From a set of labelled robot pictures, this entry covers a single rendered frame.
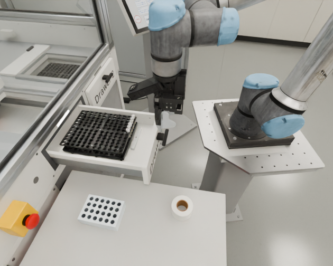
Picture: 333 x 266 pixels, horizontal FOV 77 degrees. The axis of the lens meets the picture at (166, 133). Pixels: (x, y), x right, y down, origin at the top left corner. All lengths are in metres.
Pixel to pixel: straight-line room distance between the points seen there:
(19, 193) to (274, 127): 0.77
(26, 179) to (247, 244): 1.29
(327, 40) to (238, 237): 1.23
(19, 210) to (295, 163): 0.94
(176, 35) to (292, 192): 1.59
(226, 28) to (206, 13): 0.05
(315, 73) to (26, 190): 0.87
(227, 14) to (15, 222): 0.70
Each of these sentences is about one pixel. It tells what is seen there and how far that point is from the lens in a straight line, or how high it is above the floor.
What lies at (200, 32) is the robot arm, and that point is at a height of 1.27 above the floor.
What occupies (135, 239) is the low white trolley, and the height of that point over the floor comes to 0.76.
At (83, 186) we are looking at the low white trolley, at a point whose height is 0.76.
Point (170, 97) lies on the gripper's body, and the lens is 0.56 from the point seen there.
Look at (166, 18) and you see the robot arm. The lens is 0.46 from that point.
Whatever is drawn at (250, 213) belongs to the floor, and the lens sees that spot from 1.66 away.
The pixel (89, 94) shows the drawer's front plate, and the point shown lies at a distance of 0.94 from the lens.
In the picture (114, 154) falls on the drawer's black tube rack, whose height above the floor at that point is 0.87.
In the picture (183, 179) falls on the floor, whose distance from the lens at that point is 1.68.
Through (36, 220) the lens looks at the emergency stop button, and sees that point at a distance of 0.70.
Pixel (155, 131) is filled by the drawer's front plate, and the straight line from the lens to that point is 0.71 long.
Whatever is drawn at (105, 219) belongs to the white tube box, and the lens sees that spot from 0.72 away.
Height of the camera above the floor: 1.45
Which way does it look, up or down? 48 degrees down
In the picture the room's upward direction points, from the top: straight up
